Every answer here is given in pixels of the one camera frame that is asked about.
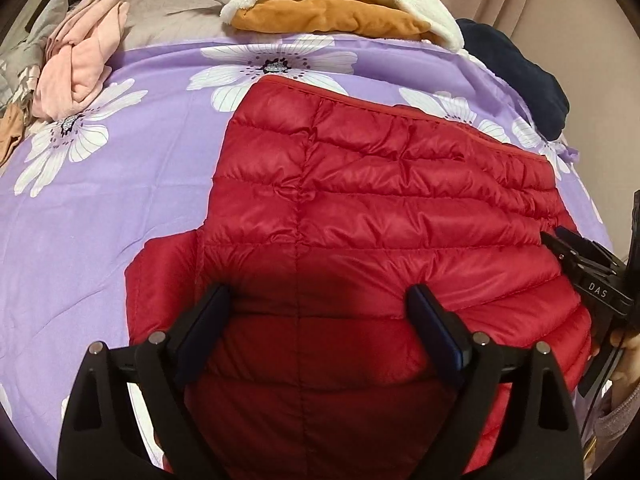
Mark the person's right hand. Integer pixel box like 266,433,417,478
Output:
590,327,640,397

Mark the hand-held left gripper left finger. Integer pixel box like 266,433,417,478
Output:
57,284,232,480

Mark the person's right forearm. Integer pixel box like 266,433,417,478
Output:
592,385,640,453

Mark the peach patterned cloth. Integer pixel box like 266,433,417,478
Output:
0,105,27,168

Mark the purple floral blanket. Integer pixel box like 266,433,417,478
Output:
0,32,607,480

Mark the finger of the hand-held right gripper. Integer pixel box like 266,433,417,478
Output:
541,231,593,283
554,226,627,273

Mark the red puffer jacket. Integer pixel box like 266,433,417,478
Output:
124,76,603,480

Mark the grey striped cloth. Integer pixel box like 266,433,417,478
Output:
0,0,68,111

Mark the orange garment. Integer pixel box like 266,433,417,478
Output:
231,0,434,41

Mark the pink garment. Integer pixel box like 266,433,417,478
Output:
32,0,130,122

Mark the navy garment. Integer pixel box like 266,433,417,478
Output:
456,18,571,142

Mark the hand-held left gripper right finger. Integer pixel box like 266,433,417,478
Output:
406,284,584,480

